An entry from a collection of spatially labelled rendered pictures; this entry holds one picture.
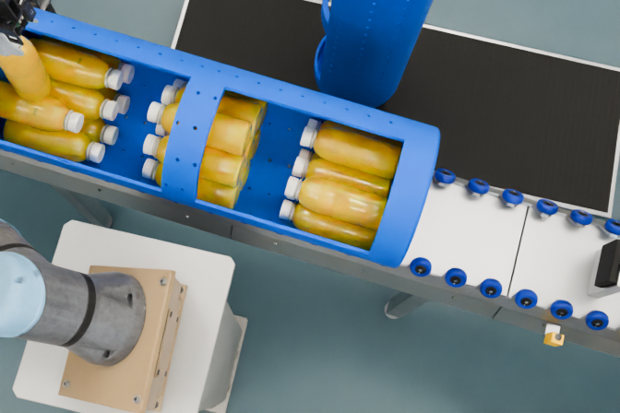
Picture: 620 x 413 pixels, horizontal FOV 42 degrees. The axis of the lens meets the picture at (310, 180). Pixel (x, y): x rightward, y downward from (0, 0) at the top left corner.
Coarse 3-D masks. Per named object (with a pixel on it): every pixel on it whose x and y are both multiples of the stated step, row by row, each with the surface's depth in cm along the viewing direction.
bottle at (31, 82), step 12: (24, 48) 139; (0, 60) 140; (12, 60) 139; (24, 60) 140; (36, 60) 143; (12, 72) 141; (24, 72) 142; (36, 72) 145; (12, 84) 147; (24, 84) 146; (36, 84) 148; (48, 84) 152; (24, 96) 151; (36, 96) 151
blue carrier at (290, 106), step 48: (96, 48) 148; (144, 48) 151; (144, 96) 171; (192, 96) 145; (288, 96) 148; (0, 144) 153; (192, 144) 144; (288, 144) 170; (432, 144) 146; (144, 192) 156; (192, 192) 149; (240, 192) 167; (384, 240) 146
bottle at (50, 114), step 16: (0, 80) 156; (0, 96) 153; (16, 96) 154; (48, 96) 155; (0, 112) 154; (16, 112) 154; (32, 112) 153; (48, 112) 153; (64, 112) 154; (48, 128) 155; (64, 128) 155
